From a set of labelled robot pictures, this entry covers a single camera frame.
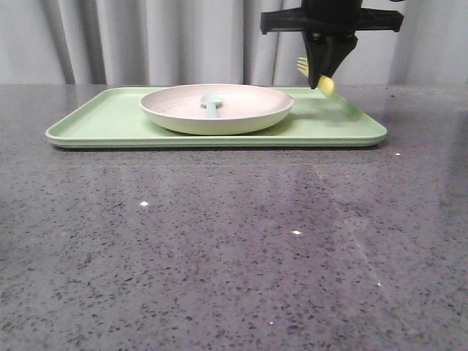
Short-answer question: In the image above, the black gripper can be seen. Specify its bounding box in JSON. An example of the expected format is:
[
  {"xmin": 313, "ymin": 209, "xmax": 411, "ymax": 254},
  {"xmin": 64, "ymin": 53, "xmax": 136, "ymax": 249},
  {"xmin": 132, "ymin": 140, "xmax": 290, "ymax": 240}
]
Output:
[{"xmin": 260, "ymin": 0, "xmax": 404, "ymax": 89}]

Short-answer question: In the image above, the yellow plastic fork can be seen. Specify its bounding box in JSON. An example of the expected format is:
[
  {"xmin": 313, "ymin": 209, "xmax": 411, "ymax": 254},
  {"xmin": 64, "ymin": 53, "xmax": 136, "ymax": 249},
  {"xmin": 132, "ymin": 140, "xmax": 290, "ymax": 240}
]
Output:
[{"xmin": 296, "ymin": 56, "xmax": 336, "ymax": 98}]

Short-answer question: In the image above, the cream round plate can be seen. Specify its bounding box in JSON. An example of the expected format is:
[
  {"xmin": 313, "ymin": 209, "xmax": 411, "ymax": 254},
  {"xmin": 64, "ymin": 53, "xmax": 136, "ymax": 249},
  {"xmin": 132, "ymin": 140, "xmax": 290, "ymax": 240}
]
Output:
[{"xmin": 140, "ymin": 83, "xmax": 295, "ymax": 135}]

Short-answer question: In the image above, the light blue plastic spoon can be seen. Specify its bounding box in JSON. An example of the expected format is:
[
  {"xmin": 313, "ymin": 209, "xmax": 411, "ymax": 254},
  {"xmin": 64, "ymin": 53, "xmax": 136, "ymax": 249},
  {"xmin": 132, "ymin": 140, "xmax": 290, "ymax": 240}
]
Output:
[{"xmin": 200, "ymin": 93, "xmax": 222, "ymax": 119}]

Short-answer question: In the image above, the light green plastic tray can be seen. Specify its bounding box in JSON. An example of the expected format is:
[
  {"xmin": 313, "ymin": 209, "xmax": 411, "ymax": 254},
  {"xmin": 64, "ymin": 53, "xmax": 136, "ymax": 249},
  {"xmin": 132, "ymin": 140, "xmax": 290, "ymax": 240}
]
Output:
[{"xmin": 45, "ymin": 87, "xmax": 387, "ymax": 148}]

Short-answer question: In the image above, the grey pleated curtain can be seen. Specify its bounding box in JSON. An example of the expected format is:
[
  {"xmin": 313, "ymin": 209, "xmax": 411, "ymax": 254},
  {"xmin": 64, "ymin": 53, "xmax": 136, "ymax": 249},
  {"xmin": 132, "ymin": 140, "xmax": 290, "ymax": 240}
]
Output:
[{"xmin": 1, "ymin": 1, "xmax": 467, "ymax": 86}]

